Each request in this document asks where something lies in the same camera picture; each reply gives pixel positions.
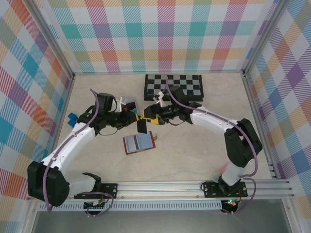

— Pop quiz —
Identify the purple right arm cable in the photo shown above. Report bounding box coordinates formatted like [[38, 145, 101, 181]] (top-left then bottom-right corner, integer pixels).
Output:
[[165, 77, 259, 216]]

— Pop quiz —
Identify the grey black VIP card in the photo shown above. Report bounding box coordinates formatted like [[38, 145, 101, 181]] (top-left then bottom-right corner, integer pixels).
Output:
[[125, 136, 137, 153]]

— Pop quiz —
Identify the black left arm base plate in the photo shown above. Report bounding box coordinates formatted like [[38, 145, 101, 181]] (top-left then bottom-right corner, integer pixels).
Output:
[[97, 183, 119, 200]]

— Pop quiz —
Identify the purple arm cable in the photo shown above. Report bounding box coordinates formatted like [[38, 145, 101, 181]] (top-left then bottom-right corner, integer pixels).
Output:
[[42, 88, 115, 218], [165, 77, 259, 216]]

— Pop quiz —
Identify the aluminium frame post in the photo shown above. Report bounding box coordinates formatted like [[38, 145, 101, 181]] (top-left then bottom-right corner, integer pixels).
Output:
[[242, 0, 291, 78], [29, 0, 75, 81]]

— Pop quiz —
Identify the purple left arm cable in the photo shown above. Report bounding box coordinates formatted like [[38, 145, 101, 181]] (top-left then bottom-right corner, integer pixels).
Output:
[[42, 88, 115, 218]]

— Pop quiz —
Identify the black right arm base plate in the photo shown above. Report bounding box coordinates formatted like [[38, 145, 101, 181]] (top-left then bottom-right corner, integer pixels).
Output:
[[202, 181, 248, 199]]

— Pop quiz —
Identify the aluminium front rail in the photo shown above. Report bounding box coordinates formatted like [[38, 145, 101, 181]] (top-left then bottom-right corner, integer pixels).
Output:
[[26, 179, 296, 201]]

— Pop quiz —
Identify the clear acrylic card box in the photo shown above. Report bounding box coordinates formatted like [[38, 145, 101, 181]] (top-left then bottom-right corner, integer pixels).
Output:
[[120, 96, 141, 115]]

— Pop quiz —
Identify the perforated grey cable duct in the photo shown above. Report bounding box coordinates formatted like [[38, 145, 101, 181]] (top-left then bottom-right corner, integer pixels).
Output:
[[38, 202, 223, 212]]

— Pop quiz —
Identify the black grey folding chessboard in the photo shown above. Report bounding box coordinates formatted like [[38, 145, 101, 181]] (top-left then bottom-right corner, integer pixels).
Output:
[[143, 74, 204, 102]]

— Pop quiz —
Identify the pink pen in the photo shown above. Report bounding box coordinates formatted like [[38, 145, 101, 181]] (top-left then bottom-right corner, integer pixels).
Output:
[[212, 164, 229, 182]]

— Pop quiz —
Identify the brown leather card holder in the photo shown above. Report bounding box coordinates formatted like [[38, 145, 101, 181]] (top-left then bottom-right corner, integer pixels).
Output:
[[122, 131, 159, 155]]

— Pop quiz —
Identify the aluminium side rail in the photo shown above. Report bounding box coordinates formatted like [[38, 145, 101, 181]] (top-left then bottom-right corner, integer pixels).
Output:
[[242, 72, 279, 180], [42, 75, 76, 183]]

